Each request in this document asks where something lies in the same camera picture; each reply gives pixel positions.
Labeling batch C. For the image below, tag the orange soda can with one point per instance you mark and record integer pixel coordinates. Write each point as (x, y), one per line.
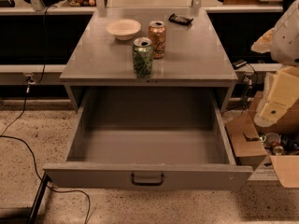
(157, 35)

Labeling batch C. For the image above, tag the green soda can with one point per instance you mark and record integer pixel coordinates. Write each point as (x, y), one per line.
(142, 57)

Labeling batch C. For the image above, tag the black snack bar wrapper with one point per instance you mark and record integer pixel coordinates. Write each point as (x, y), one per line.
(180, 20)

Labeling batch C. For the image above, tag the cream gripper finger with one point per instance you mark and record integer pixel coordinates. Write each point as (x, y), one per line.
(264, 43)
(281, 91)

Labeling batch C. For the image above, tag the black metal floor bar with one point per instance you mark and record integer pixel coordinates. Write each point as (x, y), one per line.
(38, 199)

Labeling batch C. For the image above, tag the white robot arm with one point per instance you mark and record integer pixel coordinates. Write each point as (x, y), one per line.
(285, 41)

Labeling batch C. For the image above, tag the white paper bowl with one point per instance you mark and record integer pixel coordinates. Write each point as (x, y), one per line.
(124, 29)

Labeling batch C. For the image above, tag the cardboard box with cans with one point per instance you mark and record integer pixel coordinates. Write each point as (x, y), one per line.
(272, 152)

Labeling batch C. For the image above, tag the black drawer handle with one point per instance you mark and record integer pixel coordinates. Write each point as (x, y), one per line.
(147, 181)

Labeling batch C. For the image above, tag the small black device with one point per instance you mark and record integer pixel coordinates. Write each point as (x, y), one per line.
(238, 64)

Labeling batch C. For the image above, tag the grey metal cabinet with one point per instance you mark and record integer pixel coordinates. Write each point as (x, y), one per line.
(175, 47)

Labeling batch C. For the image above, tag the open grey top drawer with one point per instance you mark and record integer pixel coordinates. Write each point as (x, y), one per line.
(175, 132)

